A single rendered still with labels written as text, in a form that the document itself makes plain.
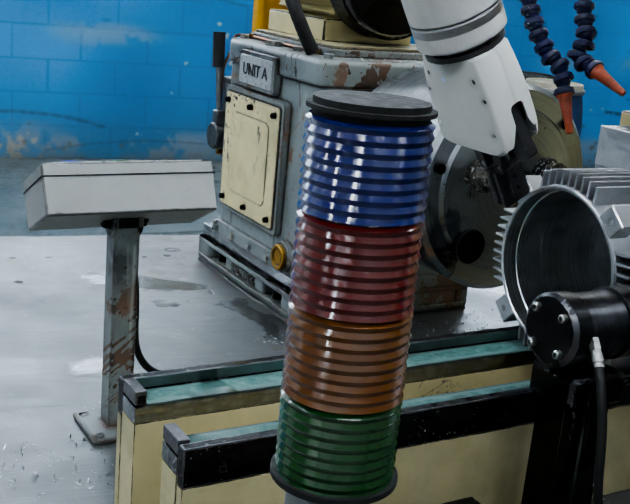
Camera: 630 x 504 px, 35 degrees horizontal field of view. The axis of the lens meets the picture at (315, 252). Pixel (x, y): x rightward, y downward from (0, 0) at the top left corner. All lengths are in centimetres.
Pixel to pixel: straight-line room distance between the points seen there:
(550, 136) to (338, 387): 81
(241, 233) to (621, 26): 643
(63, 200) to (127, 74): 546
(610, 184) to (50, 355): 67
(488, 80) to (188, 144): 568
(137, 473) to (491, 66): 46
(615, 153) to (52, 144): 553
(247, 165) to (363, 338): 102
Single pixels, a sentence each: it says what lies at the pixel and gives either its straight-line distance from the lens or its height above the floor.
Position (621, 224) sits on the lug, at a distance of 93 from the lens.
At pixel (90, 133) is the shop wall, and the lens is 642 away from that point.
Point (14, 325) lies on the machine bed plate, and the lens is 135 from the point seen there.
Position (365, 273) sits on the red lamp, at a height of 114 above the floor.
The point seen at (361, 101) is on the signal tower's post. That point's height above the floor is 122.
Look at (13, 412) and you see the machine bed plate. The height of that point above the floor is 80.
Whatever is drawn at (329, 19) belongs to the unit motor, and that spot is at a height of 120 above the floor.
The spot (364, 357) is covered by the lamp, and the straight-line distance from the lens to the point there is 46.
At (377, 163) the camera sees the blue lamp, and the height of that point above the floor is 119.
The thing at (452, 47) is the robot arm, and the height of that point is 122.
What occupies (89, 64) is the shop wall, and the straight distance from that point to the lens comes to 636.
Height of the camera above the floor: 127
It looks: 16 degrees down
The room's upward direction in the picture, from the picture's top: 5 degrees clockwise
